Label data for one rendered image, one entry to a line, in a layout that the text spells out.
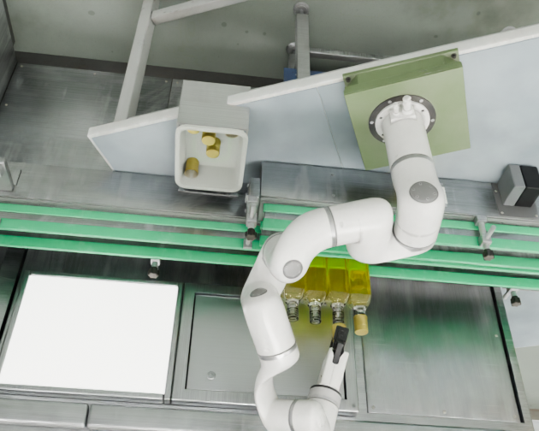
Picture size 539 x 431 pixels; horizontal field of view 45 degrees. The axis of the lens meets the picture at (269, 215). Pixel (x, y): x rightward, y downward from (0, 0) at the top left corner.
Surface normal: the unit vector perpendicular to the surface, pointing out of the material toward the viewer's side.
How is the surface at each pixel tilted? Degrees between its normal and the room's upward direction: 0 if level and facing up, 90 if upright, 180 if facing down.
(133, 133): 0
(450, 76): 2
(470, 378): 90
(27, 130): 90
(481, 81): 0
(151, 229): 90
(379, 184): 90
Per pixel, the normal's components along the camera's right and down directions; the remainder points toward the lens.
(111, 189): 0.12, -0.61
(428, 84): 0.01, 0.78
